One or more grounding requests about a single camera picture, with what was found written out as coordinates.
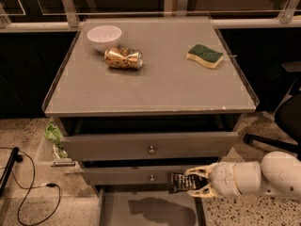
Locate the gold crushed soda can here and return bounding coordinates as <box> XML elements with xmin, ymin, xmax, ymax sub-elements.
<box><xmin>104</xmin><ymin>47</ymin><xmax>143</xmax><ymax>70</ymax></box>

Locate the grey drawer cabinet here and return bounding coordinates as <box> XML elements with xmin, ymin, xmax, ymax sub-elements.
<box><xmin>41</xmin><ymin>15</ymin><xmax>260</xmax><ymax>226</ymax></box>

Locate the grey drawer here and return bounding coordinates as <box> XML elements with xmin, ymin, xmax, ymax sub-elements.
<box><xmin>80</xmin><ymin>164</ymin><xmax>221</xmax><ymax>186</ymax></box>
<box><xmin>61</xmin><ymin>132</ymin><xmax>238</xmax><ymax>161</ymax></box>
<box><xmin>97</xmin><ymin>187</ymin><xmax>207</xmax><ymax>226</ymax></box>

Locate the grey top drawer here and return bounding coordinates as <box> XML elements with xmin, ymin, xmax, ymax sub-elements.
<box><xmin>61</xmin><ymin>132</ymin><xmax>238</xmax><ymax>161</ymax></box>

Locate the grey middle drawer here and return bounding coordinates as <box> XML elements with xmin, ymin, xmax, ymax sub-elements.
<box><xmin>80</xmin><ymin>164</ymin><xmax>221</xmax><ymax>186</ymax></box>

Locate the metal window rail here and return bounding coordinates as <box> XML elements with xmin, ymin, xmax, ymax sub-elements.
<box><xmin>0</xmin><ymin>16</ymin><xmax>301</xmax><ymax>33</ymax></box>

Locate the black cable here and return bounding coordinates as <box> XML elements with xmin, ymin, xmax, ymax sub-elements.
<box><xmin>0</xmin><ymin>147</ymin><xmax>62</xmax><ymax>226</ymax></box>

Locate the white ceramic bowl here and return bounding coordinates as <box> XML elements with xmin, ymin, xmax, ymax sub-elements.
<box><xmin>87</xmin><ymin>25</ymin><xmax>122</xmax><ymax>53</ymax></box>

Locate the green yellow sponge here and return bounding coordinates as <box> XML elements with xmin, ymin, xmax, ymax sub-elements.
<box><xmin>186</xmin><ymin>44</ymin><xmax>224</xmax><ymax>69</ymax></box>

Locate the black stand leg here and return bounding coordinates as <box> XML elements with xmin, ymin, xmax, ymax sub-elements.
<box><xmin>0</xmin><ymin>147</ymin><xmax>19</xmax><ymax>197</ymax></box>

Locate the black office chair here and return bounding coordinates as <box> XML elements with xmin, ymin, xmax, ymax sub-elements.
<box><xmin>244</xmin><ymin>61</ymin><xmax>301</xmax><ymax>159</ymax></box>

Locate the green bag in bin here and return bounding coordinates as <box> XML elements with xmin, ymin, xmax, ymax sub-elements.
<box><xmin>44</xmin><ymin>121</ymin><xmax>68</xmax><ymax>159</ymax></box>

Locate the grey bottom drawer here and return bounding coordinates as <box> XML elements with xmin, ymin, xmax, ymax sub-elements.
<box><xmin>97</xmin><ymin>187</ymin><xmax>207</xmax><ymax>226</ymax></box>

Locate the clear plastic bin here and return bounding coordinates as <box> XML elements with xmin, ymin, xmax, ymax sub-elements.
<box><xmin>35</xmin><ymin>125</ymin><xmax>81</xmax><ymax>174</ymax></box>

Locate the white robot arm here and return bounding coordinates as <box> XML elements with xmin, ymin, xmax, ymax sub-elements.
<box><xmin>184</xmin><ymin>152</ymin><xmax>301</xmax><ymax>200</ymax></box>

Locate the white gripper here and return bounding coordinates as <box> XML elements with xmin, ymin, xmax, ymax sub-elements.
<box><xmin>184</xmin><ymin>162</ymin><xmax>239</xmax><ymax>198</ymax></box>

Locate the black rxbar chocolate wrapper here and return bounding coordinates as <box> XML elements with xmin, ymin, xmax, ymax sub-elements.
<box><xmin>167</xmin><ymin>172</ymin><xmax>207</xmax><ymax>194</ymax></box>

